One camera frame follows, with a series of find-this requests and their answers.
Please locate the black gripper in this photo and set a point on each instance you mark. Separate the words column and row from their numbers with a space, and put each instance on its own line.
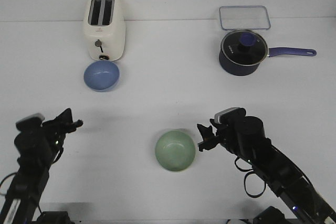
column 225, row 136
column 55, row 130

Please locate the green bowl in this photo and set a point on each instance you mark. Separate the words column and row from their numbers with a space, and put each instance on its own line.
column 175, row 151

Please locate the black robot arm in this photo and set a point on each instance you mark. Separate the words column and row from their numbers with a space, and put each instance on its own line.
column 40, row 144
column 245, row 138

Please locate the blue bowl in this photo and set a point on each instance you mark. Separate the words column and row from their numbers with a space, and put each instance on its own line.
column 101, row 76

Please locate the dark blue saucepan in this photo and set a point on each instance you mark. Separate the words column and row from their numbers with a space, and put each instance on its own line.
column 238, row 70

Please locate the glass lid with blue knob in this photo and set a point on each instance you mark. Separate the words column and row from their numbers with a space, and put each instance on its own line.
column 244, row 47

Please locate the cream two-slot toaster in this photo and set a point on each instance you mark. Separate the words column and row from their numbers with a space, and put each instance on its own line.
column 104, row 29

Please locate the clear plastic food container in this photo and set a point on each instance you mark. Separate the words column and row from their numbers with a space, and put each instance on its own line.
column 244, row 17

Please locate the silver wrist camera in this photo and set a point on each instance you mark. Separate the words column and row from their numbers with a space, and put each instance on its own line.
column 30, row 122
column 222, row 116

